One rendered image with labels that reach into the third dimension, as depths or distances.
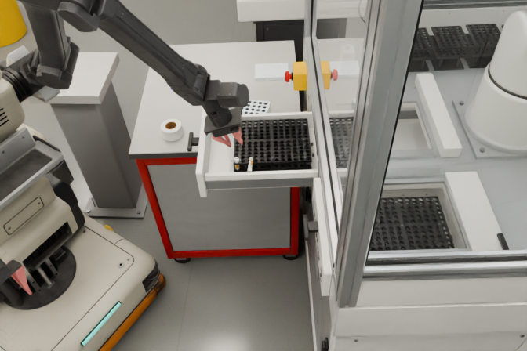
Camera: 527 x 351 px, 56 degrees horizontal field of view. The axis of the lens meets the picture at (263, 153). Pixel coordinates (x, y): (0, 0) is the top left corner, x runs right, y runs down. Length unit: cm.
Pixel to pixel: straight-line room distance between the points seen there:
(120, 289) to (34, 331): 31
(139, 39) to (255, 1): 115
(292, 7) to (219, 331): 135
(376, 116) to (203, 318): 161
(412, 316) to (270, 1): 138
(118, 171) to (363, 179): 168
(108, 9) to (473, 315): 97
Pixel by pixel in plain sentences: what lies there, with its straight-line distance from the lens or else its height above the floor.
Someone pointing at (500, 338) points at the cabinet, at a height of 74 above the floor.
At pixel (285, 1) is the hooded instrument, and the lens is 211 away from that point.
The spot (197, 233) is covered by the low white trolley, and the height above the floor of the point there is 27.
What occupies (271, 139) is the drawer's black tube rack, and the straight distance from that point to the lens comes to 146.
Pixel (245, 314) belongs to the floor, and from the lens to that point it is 214.
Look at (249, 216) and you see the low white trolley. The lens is 194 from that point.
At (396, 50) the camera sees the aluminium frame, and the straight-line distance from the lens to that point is 61.
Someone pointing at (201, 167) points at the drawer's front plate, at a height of 93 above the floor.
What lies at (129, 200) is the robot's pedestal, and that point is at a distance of 247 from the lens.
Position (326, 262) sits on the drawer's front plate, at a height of 93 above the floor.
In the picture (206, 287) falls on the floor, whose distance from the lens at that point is 222.
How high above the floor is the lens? 193
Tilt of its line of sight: 47 degrees down
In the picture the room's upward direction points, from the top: 3 degrees counter-clockwise
